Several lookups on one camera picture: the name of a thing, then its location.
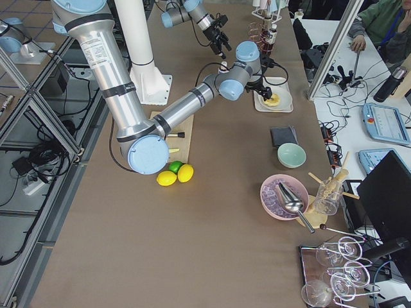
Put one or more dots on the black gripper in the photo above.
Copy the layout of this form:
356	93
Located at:
212	34
259	88

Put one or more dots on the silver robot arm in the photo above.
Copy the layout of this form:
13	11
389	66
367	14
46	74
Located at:
127	87
178	12

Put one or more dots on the cream serving tray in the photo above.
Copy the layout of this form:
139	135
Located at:
274	81

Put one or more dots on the tea bottle in rack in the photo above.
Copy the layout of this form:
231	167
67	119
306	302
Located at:
266	25
268	38

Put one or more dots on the black mirror tray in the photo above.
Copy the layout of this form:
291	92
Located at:
311	269

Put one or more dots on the person's hand on table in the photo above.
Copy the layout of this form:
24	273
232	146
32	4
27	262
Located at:
358	44

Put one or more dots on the white round plate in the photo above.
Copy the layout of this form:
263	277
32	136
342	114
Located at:
285	96

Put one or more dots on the grey folded cloth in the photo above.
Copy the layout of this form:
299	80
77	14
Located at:
283	135

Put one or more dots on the green ceramic bowl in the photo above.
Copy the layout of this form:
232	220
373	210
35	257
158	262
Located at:
291	155

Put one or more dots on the metal muddler black tip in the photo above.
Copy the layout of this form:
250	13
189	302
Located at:
176	135

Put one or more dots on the wooden cutting board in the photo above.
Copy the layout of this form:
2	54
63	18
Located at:
182	143

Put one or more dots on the metal reacher grabber rod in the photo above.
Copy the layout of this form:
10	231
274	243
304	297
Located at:
353	76

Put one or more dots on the pink bowl with ice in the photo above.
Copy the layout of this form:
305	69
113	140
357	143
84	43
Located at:
271	202

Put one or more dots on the yellow lemon far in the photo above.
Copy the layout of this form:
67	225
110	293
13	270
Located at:
185	173

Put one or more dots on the yellow lemon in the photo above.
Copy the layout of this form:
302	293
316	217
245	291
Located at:
185	173
166	178

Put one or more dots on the metal ice scoop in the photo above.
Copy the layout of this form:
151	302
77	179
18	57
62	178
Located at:
292	204

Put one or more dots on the wooden mug tree stand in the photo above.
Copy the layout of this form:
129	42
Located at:
341	176

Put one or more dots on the green lime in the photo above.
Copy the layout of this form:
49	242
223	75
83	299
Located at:
175	166

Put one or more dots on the blue teach pendant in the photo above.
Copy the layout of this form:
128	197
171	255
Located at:
369	159
385	124

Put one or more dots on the clear glass pitcher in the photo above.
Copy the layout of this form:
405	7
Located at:
328	197

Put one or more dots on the black water bottle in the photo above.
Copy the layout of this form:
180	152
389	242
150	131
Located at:
390	84

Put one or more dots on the yellow lemon near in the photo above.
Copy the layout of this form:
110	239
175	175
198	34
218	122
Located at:
166	178

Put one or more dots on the person in green jacket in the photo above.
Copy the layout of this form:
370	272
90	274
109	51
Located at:
387	24

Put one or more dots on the black computer monitor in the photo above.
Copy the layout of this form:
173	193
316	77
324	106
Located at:
385	196

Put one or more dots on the wine glass upper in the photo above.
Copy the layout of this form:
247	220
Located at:
336	254

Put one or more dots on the wine glass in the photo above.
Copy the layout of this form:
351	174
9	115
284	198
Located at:
354	271
336	254
342	287

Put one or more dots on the wine glass middle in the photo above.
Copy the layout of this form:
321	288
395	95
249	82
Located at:
354	271

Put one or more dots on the wine glass lower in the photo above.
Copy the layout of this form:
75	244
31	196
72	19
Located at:
342	287

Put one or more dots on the round stemless glass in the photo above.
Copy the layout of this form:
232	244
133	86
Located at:
316	293

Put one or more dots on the yellow ring donut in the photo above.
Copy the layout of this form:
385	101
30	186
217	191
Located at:
273	101

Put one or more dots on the copper wire bottle rack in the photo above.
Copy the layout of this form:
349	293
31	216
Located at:
254	33

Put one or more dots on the white wire cup rack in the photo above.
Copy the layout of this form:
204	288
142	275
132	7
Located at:
268	9

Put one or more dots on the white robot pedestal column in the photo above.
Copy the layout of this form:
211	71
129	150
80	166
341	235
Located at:
153	88

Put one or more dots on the aluminium frame post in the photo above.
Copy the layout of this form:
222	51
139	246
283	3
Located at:
340	33

